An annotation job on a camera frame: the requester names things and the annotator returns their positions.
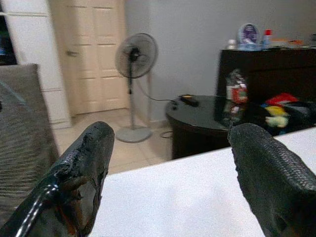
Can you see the round black glass table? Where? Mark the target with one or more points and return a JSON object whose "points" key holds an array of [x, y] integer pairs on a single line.
{"points": [[197, 116]]}

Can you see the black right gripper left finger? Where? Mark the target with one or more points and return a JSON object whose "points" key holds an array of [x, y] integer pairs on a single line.
{"points": [[81, 158]]}

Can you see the orange white flat items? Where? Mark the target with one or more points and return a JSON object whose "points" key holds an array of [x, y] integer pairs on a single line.
{"points": [[286, 43]]}

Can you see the white bottle with red cap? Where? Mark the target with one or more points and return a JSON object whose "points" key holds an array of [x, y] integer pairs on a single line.
{"points": [[266, 40]]}

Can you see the black remote with yellow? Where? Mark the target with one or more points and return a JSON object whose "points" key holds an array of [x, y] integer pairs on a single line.
{"points": [[188, 100]]}

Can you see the black standing fan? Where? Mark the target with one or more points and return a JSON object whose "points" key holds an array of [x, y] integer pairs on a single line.
{"points": [[135, 55]]}

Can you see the red plush item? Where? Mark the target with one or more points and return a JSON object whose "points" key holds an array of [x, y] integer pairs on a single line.
{"points": [[281, 98]]}

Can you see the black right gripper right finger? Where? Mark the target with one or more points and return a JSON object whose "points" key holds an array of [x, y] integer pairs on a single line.
{"points": [[271, 177]]}

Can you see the cream panel door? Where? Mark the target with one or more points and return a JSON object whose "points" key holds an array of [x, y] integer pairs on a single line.
{"points": [[93, 61]]}

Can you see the small white jar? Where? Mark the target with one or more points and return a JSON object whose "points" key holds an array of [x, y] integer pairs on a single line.
{"points": [[231, 44]]}

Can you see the plastic bottle with red label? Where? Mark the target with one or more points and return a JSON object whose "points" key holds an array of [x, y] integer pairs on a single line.
{"points": [[237, 93]]}

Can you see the yellow green plush toy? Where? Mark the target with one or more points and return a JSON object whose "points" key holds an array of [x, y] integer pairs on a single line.
{"points": [[277, 116]]}

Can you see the white round purple device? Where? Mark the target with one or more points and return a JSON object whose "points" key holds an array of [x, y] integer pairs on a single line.
{"points": [[249, 34]]}

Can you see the grey fabric chair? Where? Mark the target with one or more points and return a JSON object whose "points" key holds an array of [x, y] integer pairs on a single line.
{"points": [[22, 123]]}

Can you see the dark wooden sideboard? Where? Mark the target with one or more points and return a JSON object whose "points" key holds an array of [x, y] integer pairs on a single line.
{"points": [[271, 71]]}

